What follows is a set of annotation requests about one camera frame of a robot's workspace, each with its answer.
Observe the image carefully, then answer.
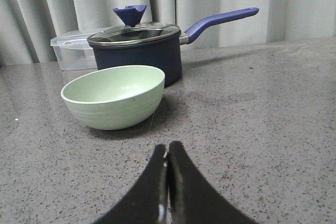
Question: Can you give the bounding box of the light green bowl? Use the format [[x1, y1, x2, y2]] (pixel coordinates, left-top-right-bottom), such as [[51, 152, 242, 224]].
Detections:
[[61, 65, 165, 130]]

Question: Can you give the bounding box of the grey curtain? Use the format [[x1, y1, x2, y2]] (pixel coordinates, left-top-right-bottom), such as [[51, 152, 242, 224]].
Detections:
[[1, 0, 335, 66]]

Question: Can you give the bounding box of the dark blue saucepan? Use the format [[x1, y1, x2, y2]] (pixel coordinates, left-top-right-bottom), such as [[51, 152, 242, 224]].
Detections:
[[89, 7, 259, 86]]

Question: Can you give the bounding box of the clear plastic food container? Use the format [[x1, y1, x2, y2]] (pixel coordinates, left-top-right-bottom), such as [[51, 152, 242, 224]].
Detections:
[[50, 27, 108, 71]]

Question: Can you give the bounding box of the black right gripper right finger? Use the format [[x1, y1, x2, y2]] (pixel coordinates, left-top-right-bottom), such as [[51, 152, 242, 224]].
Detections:
[[169, 141, 255, 223]]

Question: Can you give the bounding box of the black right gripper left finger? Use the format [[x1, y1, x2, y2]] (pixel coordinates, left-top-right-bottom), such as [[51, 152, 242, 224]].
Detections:
[[96, 144, 167, 223]]

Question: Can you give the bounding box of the glass pot lid blue knob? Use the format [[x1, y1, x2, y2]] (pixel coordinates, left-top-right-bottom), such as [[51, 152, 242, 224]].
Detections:
[[87, 4, 181, 47]]

